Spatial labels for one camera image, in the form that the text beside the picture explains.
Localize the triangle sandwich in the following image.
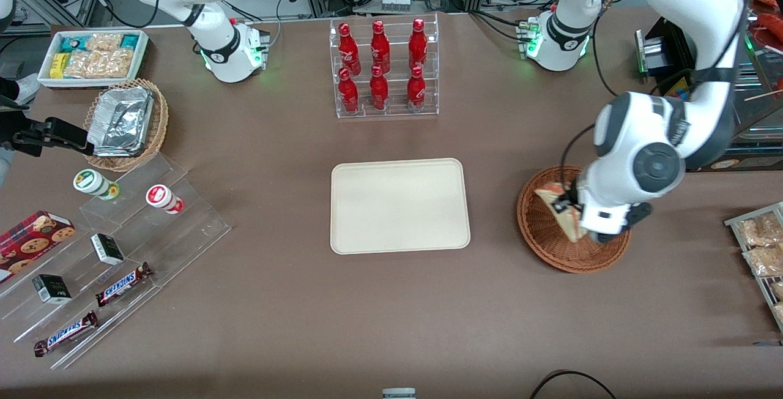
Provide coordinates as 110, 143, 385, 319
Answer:
534, 181, 590, 244

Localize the brown wicker basket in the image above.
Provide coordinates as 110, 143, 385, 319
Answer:
517, 165, 632, 274

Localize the light wicker basket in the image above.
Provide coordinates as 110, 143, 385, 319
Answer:
82, 78, 170, 173

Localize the beige plastic tray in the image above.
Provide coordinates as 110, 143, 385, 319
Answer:
330, 158, 472, 256

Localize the green lid white cup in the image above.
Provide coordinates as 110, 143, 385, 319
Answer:
73, 168, 121, 201

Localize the aluminium foil container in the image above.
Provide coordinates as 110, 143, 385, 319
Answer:
86, 85, 155, 158

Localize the white shoe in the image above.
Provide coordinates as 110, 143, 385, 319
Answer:
15, 73, 42, 104

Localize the clear bag of crackers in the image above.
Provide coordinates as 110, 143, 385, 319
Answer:
85, 32, 124, 53
63, 49, 134, 80

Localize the white plastic snack bin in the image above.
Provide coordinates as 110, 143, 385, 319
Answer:
37, 29, 150, 90

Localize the red cookie box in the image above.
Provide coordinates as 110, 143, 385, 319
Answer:
0, 210, 77, 284

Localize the red lid white cup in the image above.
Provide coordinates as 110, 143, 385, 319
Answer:
145, 184, 185, 215

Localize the small black carton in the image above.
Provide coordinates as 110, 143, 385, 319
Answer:
90, 233, 125, 266
31, 274, 73, 305

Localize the clear acrylic step display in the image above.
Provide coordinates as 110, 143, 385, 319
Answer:
0, 152, 232, 371

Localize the Snickers chocolate bar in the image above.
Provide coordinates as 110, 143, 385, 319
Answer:
95, 262, 154, 308
33, 310, 100, 358

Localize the grey metal box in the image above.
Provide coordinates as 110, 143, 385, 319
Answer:
635, 28, 669, 76

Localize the red cola bottle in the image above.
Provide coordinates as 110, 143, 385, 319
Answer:
408, 18, 428, 71
338, 68, 360, 114
406, 65, 427, 111
369, 65, 390, 111
338, 22, 362, 76
370, 20, 391, 75

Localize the clear acrylic bottle rack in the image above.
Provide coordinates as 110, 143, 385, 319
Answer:
329, 13, 440, 120

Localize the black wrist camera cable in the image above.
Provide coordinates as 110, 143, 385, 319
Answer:
559, 0, 618, 193

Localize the grey wire rack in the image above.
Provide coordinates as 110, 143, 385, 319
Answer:
724, 201, 783, 333

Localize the black looped cable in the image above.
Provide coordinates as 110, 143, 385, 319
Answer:
529, 370, 618, 399

